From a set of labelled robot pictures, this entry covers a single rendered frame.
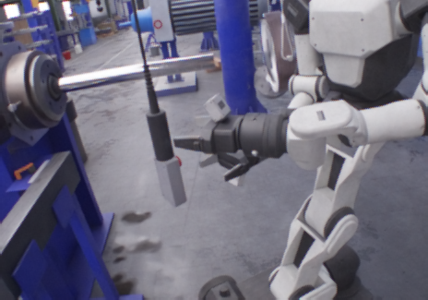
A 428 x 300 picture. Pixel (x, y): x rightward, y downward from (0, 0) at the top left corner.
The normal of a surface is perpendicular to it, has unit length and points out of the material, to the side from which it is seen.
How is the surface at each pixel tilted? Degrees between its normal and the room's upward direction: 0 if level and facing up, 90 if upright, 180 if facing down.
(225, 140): 90
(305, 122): 25
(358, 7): 50
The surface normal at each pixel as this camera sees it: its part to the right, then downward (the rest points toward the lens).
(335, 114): -0.27, -0.62
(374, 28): -0.25, 0.42
